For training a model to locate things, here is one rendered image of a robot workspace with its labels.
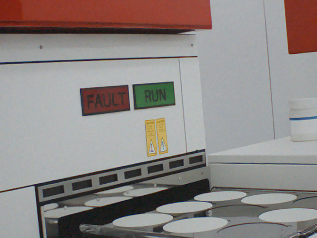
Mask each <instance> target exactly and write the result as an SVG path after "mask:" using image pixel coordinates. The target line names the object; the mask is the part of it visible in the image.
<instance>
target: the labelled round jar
mask: <svg viewBox="0 0 317 238"><path fill-rule="evenodd" d="M288 106H289V109H290V111H289V122H290V134H291V140H292V141H293V142H304V141H312V140H317V98H305V99H294V100H289V101H288Z"/></svg>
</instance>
